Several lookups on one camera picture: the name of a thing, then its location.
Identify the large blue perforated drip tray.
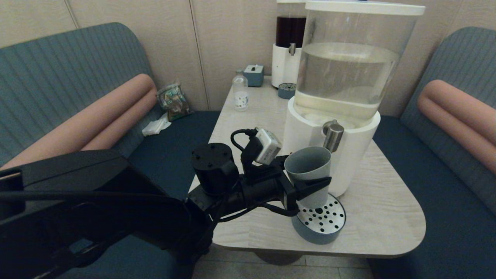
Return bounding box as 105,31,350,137
291,193,346,245

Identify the crumpled snack bag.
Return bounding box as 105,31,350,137
156,82,193,122

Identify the blue-grey tissue box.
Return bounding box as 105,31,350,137
244,64,265,87

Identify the white crumpled tissue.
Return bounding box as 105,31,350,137
142,113,172,137

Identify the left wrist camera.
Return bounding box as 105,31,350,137
254,128,282,165

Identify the grey plastic cup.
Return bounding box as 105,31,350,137
284,146,332,210

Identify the small blue perforated drip tray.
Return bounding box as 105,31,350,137
278,83,297,100

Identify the small clear bottle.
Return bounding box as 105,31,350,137
232,70,249,112

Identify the dark drink dispenser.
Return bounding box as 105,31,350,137
271,0,307,89

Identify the black left camera cable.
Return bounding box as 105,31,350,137
211,129,300,223

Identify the large metal dispenser tap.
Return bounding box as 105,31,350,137
322,120,344,153

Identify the table pedestal with brass base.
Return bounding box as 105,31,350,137
254,251,305,266

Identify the teal upholstered bench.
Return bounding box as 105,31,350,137
0,22,221,279
368,26,496,279

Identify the pink bolster cushion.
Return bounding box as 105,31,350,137
418,79,496,175
0,74,157,171

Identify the large clear water dispenser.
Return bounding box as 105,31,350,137
280,0,425,197

